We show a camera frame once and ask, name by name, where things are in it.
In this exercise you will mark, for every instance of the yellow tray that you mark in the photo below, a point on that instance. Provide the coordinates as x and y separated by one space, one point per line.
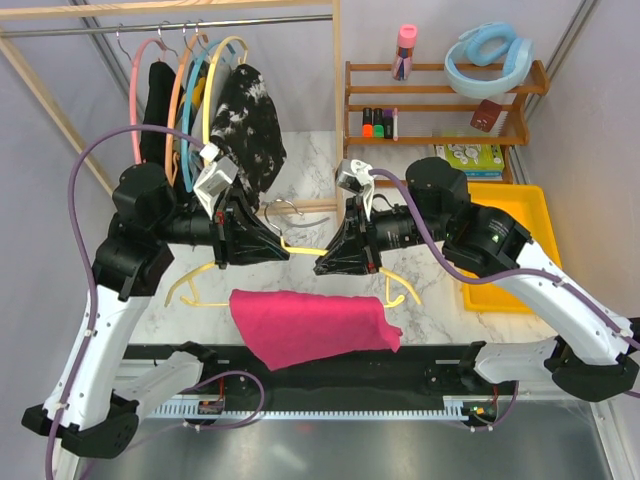
527 205

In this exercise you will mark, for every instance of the pink hanger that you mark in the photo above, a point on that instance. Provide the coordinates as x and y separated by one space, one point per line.
133 84

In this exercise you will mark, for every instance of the wooden clothes rack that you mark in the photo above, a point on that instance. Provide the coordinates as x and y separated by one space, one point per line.
42 94

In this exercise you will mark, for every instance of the white pen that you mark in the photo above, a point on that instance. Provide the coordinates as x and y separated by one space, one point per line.
395 125

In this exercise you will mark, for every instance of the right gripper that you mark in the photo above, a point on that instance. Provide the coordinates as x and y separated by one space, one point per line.
354 250

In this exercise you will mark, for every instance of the pink trousers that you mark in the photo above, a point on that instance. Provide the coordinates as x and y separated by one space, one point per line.
286 328

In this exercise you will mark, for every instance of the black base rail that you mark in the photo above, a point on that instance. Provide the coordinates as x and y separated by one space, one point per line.
415 382

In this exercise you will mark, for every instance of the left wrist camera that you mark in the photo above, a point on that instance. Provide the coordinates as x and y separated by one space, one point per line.
218 174

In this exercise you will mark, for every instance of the orange highlighter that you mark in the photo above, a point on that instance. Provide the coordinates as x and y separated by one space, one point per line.
367 122

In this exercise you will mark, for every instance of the pink water bottle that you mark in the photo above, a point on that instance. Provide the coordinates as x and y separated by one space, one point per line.
406 41

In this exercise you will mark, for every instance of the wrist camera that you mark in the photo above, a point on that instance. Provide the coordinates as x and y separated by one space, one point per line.
218 174
354 176

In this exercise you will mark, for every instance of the wooden shelf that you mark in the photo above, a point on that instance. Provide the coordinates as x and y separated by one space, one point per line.
431 112

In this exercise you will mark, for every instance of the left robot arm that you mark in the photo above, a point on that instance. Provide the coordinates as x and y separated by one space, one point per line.
91 416

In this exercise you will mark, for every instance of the yellow hanger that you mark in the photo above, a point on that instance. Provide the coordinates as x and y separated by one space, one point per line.
213 63
195 301

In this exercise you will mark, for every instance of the green book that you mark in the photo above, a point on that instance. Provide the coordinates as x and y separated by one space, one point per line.
480 162

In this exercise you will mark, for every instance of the blue neck pillow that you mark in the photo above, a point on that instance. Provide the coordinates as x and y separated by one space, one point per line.
482 47

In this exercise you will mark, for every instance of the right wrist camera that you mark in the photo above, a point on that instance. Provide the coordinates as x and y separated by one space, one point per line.
354 176

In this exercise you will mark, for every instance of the orange hanger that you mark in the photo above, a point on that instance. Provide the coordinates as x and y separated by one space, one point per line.
170 164

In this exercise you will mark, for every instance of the black white patterned garment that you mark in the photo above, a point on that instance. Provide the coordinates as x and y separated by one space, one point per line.
247 130

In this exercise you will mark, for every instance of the blue hanger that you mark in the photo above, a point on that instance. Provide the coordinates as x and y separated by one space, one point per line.
190 106

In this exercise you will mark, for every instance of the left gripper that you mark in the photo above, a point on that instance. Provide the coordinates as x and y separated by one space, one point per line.
240 236

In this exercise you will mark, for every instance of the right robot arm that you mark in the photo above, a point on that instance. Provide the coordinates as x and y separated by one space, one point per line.
592 353

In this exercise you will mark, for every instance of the brown box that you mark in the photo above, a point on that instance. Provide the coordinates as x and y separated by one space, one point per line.
485 116

